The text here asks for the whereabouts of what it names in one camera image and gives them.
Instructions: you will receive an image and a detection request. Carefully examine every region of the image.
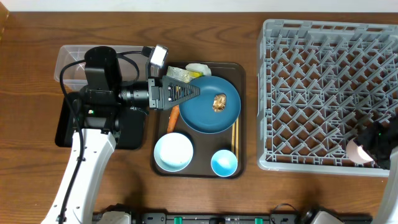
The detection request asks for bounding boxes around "pink cup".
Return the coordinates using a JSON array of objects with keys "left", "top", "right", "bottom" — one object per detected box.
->
[{"left": 346, "top": 139, "right": 373, "bottom": 164}]

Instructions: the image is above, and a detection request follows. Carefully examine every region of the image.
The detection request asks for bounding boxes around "dark blue plate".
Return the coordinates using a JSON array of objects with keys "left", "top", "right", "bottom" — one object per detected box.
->
[{"left": 179, "top": 76, "right": 241, "bottom": 134}]

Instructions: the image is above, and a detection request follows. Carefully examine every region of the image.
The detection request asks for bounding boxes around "brown food scrap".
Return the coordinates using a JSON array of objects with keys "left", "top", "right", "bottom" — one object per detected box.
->
[{"left": 213, "top": 93, "right": 226, "bottom": 112}]

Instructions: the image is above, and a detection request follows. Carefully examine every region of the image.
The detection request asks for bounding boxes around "light blue large bowl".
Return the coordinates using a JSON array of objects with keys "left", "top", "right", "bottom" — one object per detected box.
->
[{"left": 153, "top": 133, "right": 193, "bottom": 172}]

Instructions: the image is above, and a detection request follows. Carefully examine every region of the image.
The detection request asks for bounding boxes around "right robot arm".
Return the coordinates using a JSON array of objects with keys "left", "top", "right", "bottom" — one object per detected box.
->
[{"left": 355, "top": 119, "right": 397, "bottom": 224}]

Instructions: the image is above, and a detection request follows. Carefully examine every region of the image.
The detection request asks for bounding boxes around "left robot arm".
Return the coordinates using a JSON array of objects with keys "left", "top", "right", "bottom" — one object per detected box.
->
[{"left": 43, "top": 45, "right": 200, "bottom": 223}]

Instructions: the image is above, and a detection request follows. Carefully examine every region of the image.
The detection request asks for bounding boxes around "black waste tray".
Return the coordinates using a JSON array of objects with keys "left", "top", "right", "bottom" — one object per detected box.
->
[{"left": 55, "top": 90, "right": 146, "bottom": 150}]

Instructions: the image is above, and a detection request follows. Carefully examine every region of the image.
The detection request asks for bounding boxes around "grey dishwasher rack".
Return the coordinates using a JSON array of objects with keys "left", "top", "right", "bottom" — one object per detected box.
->
[{"left": 257, "top": 19, "right": 397, "bottom": 177}]

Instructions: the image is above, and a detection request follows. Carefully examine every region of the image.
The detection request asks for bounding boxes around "green yellow snack wrapper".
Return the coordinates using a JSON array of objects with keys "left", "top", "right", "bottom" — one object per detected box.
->
[{"left": 166, "top": 66, "right": 203, "bottom": 83}]

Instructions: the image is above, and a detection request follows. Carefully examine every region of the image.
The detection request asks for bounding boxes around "orange carrot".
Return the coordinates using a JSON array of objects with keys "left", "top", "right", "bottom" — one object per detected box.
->
[{"left": 167, "top": 105, "right": 180, "bottom": 133}]

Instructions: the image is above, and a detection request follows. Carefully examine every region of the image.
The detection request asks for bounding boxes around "white crumpled tissue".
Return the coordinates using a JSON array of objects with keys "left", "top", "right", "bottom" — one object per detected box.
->
[{"left": 185, "top": 63, "right": 211, "bottom": 76}]

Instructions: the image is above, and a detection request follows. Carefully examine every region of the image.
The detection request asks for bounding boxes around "brown serving tray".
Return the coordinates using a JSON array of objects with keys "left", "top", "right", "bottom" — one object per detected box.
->
[{"left": 151, "top": 62, "right": 246, "bottom": 179}]

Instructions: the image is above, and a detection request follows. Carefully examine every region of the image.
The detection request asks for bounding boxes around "wooden chopstick left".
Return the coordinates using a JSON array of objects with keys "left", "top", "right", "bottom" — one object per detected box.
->
[{"left": 231, "top": 123, "right": 236, "bottom": 154}]

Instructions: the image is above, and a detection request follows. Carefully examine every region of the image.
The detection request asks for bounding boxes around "wooden chopstick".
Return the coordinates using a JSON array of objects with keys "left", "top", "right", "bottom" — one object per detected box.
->
[
  {"left": 235, "top": 118, "right": 239, "bottom": 161},
  {"left": 231, "top": 123, "right": 236, "bottom": 154}
]

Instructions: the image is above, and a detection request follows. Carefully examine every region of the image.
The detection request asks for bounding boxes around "wooden chopstick right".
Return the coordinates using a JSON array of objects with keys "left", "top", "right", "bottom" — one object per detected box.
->
[{"left": 235, "top": 118, "right": 239, "bottom": 161}]

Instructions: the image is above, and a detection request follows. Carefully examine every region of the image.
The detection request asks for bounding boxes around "clear plastic bin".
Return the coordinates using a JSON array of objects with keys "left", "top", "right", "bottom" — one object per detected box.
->
[{"left": 54, "top": 45, "right": 155, "bottom": 91}]

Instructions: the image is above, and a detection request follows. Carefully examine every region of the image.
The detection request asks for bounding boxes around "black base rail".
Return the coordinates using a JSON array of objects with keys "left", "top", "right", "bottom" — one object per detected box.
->
[{"left": 93, "top": 203, "right": 374, "bottom": 224}]

